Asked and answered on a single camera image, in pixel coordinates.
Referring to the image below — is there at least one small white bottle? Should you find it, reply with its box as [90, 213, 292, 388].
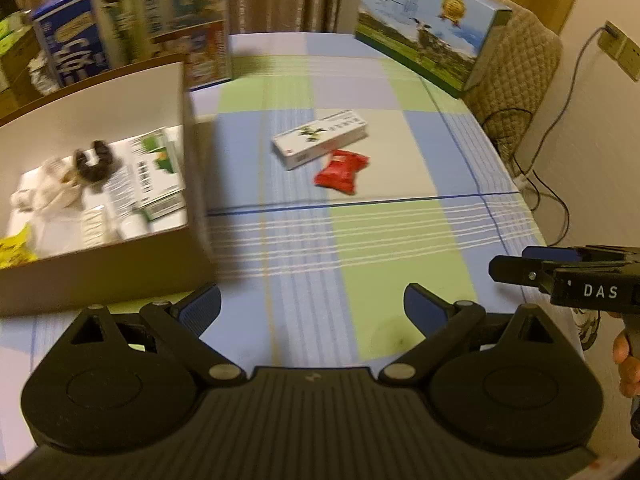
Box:
[117, 214, 149, 240]

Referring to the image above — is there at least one white wavy plastic rack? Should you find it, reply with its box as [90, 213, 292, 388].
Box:
[80, 206, 110, 248]

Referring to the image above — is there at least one green white spray box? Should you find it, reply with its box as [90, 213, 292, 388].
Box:
[129, 129, 186, 221]

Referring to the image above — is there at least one dark brown scrunchie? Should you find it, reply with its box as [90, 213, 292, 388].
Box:
[74, 140, 115, 183]

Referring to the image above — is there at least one yellow snack pouch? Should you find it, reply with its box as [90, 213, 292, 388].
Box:
[0, 223, 38, 269]

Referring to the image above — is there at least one red snack packet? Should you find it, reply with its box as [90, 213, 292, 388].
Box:
[314, 150, 370, 195]

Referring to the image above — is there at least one white cloth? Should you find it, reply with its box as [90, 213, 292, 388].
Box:
[10, 157, 81, 214]

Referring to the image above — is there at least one white bird ointment box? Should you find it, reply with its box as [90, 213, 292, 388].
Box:
[271, 110, 368, 170]

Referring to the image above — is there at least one white ointment tube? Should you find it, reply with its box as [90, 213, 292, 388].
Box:
[103, 165, 138, 226]

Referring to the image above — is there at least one person right hand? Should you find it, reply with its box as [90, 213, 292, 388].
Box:
[612, 330, 640, 399]

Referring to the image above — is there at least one brown cardboard storage box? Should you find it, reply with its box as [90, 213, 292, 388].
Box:
[1, 54, 215, 316]

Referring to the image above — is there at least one quilted beige cover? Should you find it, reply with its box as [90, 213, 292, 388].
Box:
[463, 0, 563, 162]

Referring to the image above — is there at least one checkered bed sheet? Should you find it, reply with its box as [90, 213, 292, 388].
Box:
[0, 31, 586, 456]

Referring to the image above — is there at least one green cow milk box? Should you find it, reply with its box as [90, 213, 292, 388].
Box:
[355, 0, 512, 98]

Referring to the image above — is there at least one trash bin with bag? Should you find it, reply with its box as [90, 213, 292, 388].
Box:
[28, 51, 60, 96]

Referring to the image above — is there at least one blue milk carton box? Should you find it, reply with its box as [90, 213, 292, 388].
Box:
[32, 0, 232, 89]

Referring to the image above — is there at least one tissue pack cardboard box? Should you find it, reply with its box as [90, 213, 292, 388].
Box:
[0, 11, 41, 117]

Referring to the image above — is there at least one black tangled cable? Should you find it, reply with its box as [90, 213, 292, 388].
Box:
[479, 27, 609, 248]

